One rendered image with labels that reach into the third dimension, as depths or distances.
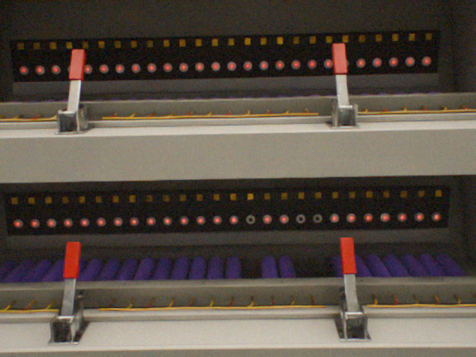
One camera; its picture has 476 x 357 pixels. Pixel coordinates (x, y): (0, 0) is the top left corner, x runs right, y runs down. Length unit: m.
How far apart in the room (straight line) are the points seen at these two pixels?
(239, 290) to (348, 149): 0.18
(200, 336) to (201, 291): 0.06
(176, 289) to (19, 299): 0.16
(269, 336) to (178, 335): 0.09
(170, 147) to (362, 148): 0.18
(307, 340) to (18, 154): 0.32
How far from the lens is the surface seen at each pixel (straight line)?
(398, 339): 0.53
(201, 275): 0.60
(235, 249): 0.65
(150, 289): 0.57
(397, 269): 0.62
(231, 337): 0.52
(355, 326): 0.54
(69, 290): 0.54
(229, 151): 0.51
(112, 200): 0.67
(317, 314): 0.55
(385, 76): 0.71
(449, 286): 0.59
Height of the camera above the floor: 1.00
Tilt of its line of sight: 8 degrees up
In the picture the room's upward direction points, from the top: 1 degrees counter-clockwise
